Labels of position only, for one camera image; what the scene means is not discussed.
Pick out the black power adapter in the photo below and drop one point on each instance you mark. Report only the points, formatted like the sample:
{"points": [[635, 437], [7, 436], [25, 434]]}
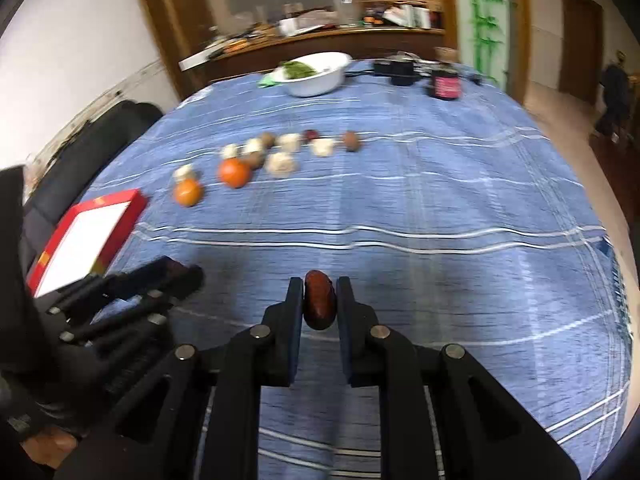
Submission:
{"points": [[400, 70]]}

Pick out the black sofa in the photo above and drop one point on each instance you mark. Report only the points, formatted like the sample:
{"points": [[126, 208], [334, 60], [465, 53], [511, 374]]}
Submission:
{"points": [[76, 165]]}

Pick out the red jujube date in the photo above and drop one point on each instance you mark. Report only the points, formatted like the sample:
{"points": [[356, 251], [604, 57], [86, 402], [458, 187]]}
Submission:
{"points": [[319, 302], [310, 135]]}

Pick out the blue plaid tablecloth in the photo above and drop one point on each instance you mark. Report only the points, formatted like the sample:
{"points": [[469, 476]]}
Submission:
{"points": [[456, 220]]}

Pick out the orange tangerine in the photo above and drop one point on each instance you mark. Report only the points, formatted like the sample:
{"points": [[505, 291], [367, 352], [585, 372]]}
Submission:
{"points": [[188, 192], [234, 173]]}

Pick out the red white box lid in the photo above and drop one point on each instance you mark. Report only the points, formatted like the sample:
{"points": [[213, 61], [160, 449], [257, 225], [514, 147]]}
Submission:
{"points": [[87, 239]]}

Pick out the dark jar red label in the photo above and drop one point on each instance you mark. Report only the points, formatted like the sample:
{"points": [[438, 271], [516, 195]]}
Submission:
{"points": [[444, 82]]}

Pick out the wooden sideboard cabinet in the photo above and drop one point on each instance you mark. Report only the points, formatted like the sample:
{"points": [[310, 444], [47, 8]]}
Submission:
{"points": [[202, 41]]}

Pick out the left hand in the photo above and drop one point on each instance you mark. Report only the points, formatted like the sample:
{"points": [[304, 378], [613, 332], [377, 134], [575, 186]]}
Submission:
{"points": [[50, 447]]}

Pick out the white taro chunk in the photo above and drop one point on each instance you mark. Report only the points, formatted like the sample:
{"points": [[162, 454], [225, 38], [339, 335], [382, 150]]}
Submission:
{"points": [[253, 145], [231, 150], [290, 142], [280, 164], [185, 172], [322, 147]]}

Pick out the white bowl with greens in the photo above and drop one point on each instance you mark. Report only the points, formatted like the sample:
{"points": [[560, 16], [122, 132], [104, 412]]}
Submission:
{"points": [[312, 74]]}

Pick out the clear glass jar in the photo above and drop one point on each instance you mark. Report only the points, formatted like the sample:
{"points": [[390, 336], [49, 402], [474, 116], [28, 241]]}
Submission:
{"points": [[347, 12]]}

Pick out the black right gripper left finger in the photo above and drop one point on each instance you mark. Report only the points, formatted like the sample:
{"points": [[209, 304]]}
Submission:
{"points": [[263, 355]]}

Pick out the green cloth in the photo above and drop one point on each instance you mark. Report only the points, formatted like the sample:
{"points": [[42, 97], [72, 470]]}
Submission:
{"points": [[267, 81]]}

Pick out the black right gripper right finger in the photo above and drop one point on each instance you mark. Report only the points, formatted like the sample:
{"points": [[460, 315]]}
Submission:
{"points": [[375, 355]]}

